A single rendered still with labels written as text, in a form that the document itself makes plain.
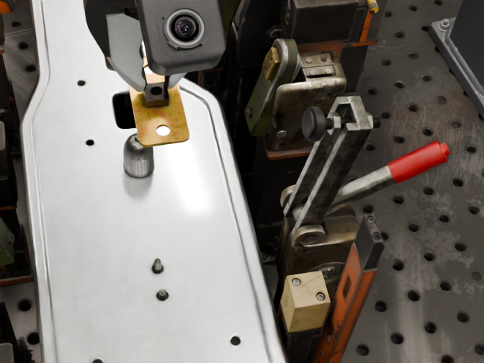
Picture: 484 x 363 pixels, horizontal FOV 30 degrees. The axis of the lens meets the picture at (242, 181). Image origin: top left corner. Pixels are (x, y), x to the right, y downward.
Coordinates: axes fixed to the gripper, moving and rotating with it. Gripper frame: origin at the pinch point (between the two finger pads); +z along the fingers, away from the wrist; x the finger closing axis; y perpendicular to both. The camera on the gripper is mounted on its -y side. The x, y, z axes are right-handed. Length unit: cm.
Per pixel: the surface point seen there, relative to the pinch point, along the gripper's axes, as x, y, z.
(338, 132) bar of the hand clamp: -14.9, -1.4, 7.2
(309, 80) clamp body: -18.5, 15.5, 19.8
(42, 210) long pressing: 10.6, 8.7, 26.8
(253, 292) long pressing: -8.5, -4.2, 27.2
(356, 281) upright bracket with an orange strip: -14.7, -11.5, 14.5
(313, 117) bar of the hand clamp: -12.7, -0.8, 5.5
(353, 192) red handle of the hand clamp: -18.1, -0.8, 17.4
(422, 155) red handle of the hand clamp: -24.0, -0.7, 13.2
